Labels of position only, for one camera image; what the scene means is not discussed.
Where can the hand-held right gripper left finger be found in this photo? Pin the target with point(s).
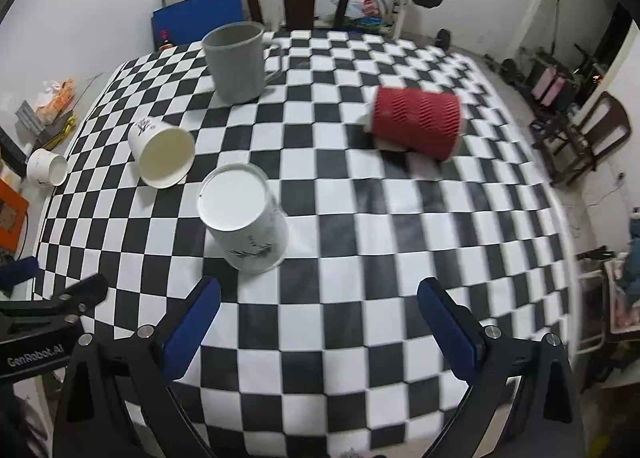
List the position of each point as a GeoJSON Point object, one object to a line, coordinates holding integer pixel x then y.
{"type": "Point", "coordinates": [192, 318]}

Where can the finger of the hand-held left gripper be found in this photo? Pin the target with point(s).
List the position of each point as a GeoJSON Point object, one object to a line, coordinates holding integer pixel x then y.
{"type": "Point", "coordinates": [17, 273]}
{"type": "Point", "coordinates": [82, 293]}

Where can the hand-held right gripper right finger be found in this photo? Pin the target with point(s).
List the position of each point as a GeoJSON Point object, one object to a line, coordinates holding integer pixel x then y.
{"type": "Point", "coordinates": [447, 323]}

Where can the white paper cup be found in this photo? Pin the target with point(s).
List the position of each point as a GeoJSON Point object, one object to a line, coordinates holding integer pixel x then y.
{"type": "Point", "coordinates": [165, 158]}
{"type": "Point", "coordinates": [235, 198]}
{"type": "Point", "coordinates": [47, 169]}

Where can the red ribbed paper cup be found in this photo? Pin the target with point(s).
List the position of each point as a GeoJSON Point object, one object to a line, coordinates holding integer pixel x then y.
{"type": "Point", "coordinates": [420, 120]}

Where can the orange box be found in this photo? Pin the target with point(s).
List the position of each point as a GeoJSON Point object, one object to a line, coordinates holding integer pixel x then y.
{"type": "Point", "coordinates": [10, 213]}

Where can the black white checkered tablecloth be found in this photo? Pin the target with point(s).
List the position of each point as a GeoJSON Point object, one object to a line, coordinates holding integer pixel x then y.
{"type": "Point", "coordinates": [350, 238]}

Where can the orange snack packets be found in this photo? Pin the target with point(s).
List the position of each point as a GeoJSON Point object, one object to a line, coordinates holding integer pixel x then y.
{"type": "Point", "coordinates": [57, 100]}

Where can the teal plush toy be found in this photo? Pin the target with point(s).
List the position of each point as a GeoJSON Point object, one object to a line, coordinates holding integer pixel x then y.
{"type": "Point", "coordinates": [632, 258]}

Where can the brown wooden chair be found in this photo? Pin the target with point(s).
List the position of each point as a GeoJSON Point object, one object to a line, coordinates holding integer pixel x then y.
{"type": "Point", "coordinates": [607, 125]}

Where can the pink box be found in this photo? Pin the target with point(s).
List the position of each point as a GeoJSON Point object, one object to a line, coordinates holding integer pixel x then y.
{"type": "Point", "coordinates": [547, 88]}

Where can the grey mug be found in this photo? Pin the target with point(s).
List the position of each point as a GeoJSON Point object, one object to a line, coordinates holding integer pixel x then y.
{"type": "Point", "coordinates": [235, 65]}

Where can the red capped bottle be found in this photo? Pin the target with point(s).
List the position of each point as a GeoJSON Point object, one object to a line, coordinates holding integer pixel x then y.
{"type": "Point", "coordinates": [165, 40]}

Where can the black dumbbell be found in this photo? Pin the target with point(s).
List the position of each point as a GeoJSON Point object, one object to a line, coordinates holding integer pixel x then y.
{"type": "Point", "coordinates": [443, 38]}

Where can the blue board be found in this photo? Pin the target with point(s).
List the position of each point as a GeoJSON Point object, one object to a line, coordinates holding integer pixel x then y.
{"type": "Point", "coordinates": [200, 20]}

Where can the white plastic bag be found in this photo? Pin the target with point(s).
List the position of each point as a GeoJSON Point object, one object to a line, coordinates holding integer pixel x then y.
{"type": "Point", "coordinates": [362, 0]}

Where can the white metal frame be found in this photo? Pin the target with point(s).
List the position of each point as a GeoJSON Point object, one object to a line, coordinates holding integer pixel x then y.
{"type": "Point", "coordinates": [595, 278]}

